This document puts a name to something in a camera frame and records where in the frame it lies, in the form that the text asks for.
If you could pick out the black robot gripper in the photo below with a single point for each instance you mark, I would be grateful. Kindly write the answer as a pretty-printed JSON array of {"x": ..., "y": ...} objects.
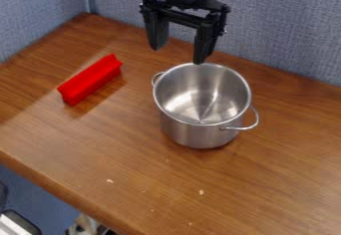
[{"x": 202, "y": 14}]

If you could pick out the red rectangular block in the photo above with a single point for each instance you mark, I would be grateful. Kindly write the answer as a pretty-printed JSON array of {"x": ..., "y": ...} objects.
[{"x": 86, "y": 82}]

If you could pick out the stainless steel pot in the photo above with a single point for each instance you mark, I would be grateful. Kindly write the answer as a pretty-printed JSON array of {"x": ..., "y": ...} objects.
[{"x": 205, "y": 104}]

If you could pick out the white object below table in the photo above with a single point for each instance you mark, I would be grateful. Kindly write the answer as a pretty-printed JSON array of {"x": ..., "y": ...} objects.
[{"x": 87, "y": 226}]

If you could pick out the black and grey corner object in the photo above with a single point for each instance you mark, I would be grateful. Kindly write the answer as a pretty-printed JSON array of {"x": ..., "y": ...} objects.
[{"x": 14, "y": 224}]

